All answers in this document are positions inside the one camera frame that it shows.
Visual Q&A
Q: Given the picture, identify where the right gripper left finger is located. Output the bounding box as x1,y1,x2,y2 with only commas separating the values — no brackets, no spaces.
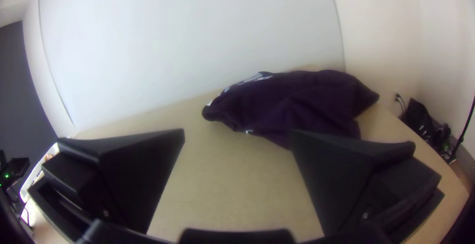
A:
41,128,186,234

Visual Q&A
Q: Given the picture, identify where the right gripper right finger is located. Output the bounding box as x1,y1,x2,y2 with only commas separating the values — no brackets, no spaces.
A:
291,129,442,237

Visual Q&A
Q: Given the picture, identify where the dark t-shirt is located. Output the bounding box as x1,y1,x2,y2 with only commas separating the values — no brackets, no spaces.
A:
201,69,380,151

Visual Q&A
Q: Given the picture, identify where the black bag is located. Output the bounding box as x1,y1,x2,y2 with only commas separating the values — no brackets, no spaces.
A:
402,98,434,145

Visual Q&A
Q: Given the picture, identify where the black tripod stand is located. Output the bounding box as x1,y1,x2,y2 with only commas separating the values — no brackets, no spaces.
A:
446,95,475,165

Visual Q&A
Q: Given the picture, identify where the black cable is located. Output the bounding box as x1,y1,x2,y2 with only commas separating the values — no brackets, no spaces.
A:
395,94,407,115

